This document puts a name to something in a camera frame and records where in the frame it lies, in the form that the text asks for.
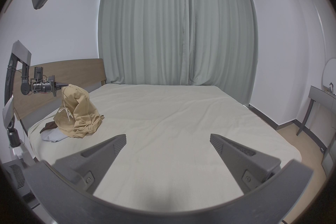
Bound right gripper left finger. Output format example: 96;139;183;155
52;134;127;194

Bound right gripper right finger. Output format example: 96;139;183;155
210;134;282;196

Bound beige shorts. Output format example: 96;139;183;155
53;84;105;139

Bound bed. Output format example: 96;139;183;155
7;58;302;211

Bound brown garment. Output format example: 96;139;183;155
39;121;61;135

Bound white garment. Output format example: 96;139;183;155
41;129;68;143

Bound grey side table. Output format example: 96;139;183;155
296;86;336;137

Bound pale green curtain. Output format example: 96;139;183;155
97;0;259;108

